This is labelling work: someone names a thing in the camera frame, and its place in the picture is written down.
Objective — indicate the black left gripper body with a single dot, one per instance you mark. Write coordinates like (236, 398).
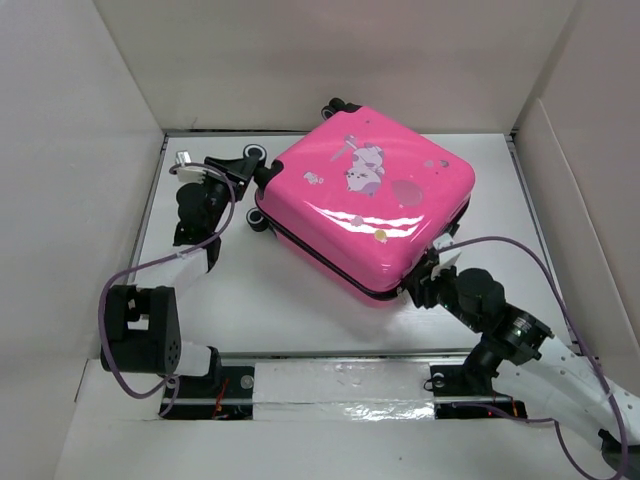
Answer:
(218, 192)

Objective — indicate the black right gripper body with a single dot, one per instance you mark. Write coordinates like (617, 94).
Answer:
(441, 290)

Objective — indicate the pink hard-shell suitcase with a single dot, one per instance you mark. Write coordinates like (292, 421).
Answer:
(362, 197)

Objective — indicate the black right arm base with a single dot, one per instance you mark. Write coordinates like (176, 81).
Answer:
(458, 398)

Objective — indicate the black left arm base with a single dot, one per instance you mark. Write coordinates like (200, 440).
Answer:
(230, 398)

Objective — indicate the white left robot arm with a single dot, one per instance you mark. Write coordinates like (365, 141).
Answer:
(138, 310)

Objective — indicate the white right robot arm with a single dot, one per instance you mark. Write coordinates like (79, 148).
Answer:
(519, 356)

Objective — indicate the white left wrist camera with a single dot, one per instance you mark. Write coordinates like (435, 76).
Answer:
(185, 170)

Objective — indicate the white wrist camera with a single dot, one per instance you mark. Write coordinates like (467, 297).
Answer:
(447, 255)
(185, 170)

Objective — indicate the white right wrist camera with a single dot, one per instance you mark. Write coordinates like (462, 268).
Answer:
(447, 255)

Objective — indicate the aluminium front rail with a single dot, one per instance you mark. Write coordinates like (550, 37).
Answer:
(366, 355)

